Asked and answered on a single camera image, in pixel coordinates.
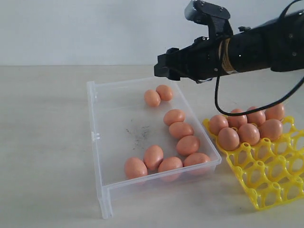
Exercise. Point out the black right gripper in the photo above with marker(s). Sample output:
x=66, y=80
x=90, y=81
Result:
x=198, y=62

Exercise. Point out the brown egg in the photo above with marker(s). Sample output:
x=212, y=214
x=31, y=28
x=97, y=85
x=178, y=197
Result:
x=135, y=168
x=228, y=139
x=168, y=164
x=152, y=98
x=237, y=121
x=174, y=115
x=249, y=133
x=165, y=92
x=197, y=158
x=217, y=123
x=180, y=129
x=153, y=157
x=271, y=129
x=275, y=112
x=188, y=145
x=257, y=118

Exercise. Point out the clear plastic box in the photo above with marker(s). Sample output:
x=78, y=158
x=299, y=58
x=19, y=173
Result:
x=123, y=126

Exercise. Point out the yellow plastic egg tray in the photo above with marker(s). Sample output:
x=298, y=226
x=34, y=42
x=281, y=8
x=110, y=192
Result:
x=271, y=173

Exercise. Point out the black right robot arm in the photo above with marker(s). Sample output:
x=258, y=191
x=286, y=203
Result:
x=277, y=44

